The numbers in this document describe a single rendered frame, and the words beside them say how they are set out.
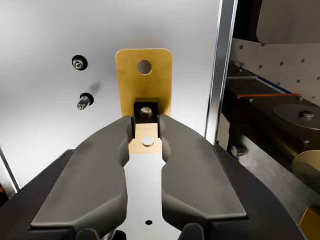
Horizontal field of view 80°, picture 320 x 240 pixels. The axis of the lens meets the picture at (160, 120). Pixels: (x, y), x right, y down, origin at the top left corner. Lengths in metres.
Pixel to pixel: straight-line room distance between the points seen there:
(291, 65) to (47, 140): 0.53
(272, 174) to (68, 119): 0.18
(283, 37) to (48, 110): 0.21
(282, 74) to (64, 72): 0.50
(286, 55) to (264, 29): 0.36
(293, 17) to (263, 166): 0.13
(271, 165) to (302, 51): 0.43
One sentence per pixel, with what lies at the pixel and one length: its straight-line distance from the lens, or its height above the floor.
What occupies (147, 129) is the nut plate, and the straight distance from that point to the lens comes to 0.15.
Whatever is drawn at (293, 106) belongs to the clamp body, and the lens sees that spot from 0.26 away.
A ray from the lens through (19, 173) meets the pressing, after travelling 0.25.
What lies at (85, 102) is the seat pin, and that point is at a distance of 0.16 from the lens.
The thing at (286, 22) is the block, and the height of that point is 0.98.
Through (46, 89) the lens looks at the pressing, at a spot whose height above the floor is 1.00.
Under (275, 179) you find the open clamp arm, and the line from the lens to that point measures 0.18.
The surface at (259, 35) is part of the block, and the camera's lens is 0.20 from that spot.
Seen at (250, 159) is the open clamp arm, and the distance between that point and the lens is 0.20.
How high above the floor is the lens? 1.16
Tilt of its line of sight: 63 degrees down
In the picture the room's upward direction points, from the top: 174 degrees clockwise
